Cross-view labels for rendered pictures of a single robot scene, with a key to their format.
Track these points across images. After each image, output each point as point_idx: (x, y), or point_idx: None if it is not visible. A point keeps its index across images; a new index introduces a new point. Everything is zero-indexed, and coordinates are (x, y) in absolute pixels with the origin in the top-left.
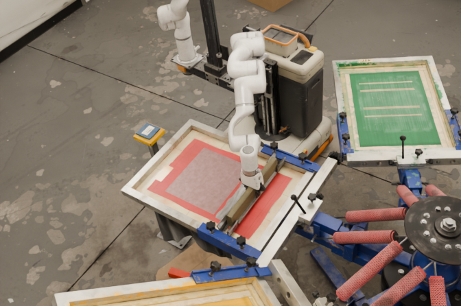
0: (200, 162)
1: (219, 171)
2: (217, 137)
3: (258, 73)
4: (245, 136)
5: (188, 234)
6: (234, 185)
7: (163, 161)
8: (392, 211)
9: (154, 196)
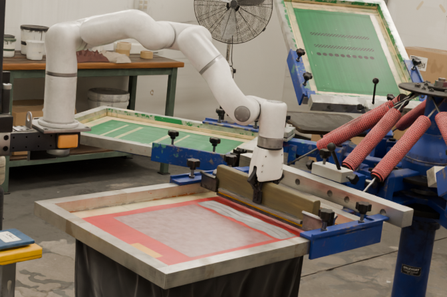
0: (148, 226)
1: (182, 219)
2: (106, 202)
3: (181, 29)
4: (248, 96)
5: None
6: (223, 218)
7: None
8: (388, 118)
9: None
